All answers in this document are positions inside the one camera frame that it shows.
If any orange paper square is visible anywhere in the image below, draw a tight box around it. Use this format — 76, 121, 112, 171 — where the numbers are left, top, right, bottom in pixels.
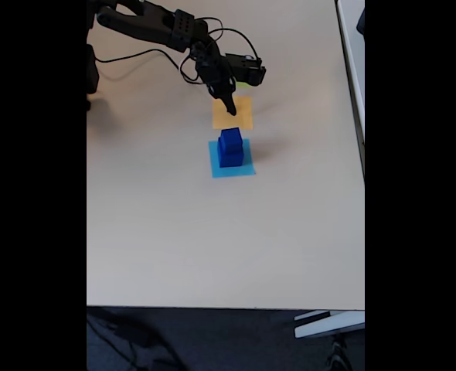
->
211, 96, 254, 131

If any light blue paper square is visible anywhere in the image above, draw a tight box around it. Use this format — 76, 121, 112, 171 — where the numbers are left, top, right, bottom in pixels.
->
207, 138, 257, 179

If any medium blue cube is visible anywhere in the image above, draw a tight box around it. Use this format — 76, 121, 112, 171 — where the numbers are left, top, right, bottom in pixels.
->
219, 128, 242, 150

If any largest blue cube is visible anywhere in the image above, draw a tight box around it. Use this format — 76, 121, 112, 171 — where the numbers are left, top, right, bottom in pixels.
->
218, 148, 246, 168

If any white side table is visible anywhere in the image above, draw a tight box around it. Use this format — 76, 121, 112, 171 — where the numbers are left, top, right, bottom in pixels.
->
335, 0, 366, 179

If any white table foot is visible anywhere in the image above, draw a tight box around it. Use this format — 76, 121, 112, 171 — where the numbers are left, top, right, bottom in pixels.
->
293, 309, 366, 339

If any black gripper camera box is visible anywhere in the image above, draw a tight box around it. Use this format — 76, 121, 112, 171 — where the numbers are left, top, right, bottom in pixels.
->
223, 52, 267, 87

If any black floor cable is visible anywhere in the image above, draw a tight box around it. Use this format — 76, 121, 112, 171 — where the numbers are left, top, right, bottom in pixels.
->
87, 311, 182, 371

